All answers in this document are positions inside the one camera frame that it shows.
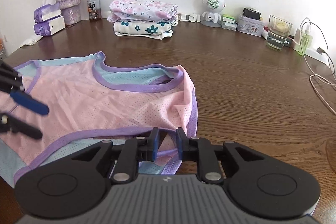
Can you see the white letter ornament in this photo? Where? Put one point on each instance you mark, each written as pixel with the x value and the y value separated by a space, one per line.
pixel 189 17

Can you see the sealed purple tissue pack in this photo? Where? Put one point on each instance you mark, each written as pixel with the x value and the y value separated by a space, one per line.
pixel 48 27

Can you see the folded pink floral cloth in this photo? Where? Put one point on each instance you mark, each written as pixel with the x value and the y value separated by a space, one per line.
pixel 141 8

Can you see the green spray bottle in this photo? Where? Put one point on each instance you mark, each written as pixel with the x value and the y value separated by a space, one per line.
pixel 305 41

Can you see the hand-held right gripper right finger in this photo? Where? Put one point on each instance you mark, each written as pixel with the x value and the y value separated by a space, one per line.
pixel 180 144

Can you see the crumpled white tissue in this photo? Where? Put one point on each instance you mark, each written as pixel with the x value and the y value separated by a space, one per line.
pixel 31 40

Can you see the white charger plug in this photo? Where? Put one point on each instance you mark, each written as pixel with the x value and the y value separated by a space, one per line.
pixel 298 40

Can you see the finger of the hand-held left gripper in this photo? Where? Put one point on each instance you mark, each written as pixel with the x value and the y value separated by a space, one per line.
pixel 21 128
pixel 29 102

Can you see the clear glass cup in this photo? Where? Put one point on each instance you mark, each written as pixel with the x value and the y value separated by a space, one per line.
pixel 278 35

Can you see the small green white boxes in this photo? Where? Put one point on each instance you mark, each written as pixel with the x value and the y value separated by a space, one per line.
pixel 229 21

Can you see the pale purple textured vase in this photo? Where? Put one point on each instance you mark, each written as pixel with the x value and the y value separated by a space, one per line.
pixel 67 1

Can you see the opened purple tissue pack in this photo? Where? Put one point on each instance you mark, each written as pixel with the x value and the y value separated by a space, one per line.
pixel 47 12

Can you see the pink blue purple mesh vest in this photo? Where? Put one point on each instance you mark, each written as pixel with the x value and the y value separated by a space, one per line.
pixel 105 106

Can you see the white round robot speaker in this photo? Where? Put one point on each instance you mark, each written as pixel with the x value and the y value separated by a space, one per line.
pixel 212 3

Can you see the black power adapter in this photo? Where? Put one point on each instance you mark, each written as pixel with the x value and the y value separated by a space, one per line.
pixel 251 13

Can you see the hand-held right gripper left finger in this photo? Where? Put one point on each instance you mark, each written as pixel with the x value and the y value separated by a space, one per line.
pixel 155 144

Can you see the folded white teal-flower cloth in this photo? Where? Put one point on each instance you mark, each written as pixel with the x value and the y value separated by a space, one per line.
pixel 141 28

